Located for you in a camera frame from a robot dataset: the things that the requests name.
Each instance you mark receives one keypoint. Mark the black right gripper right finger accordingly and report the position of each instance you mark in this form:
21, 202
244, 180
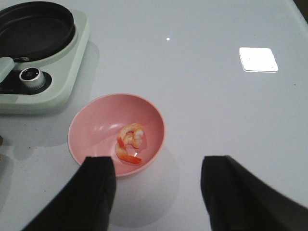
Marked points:
236, 200

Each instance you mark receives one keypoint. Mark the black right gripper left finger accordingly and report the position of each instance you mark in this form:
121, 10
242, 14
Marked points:
85, 202

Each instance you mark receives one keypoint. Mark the cooked shrimp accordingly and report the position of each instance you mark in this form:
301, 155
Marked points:
124, 156
131, 134

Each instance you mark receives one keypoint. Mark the pink plastic bowl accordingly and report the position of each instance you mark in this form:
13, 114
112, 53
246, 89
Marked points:
94, 129

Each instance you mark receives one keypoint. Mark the mint green breakfast maker base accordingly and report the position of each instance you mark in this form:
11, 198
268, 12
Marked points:
62, 67

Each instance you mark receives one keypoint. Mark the right silver control knob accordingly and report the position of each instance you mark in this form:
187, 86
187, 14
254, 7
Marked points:
32, 78

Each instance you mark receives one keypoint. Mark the black round frying pan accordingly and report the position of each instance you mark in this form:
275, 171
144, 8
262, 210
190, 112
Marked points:
36, 30

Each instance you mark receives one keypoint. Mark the mint green pan handle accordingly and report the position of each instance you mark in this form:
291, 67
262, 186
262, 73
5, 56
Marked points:
6, 66

